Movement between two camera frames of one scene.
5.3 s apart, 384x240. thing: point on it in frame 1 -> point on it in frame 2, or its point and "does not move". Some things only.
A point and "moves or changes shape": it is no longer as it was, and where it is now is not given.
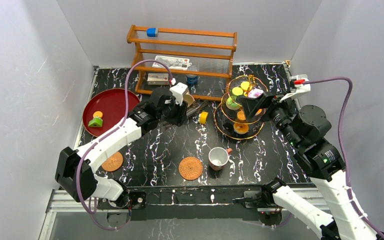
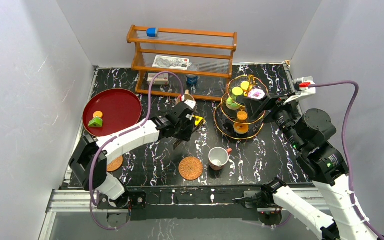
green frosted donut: x=232 y=105 does not move
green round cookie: x=237 y=91 does not move
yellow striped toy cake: x=202 y=117 moves or changes shape
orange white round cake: x=241 y=129 does not move
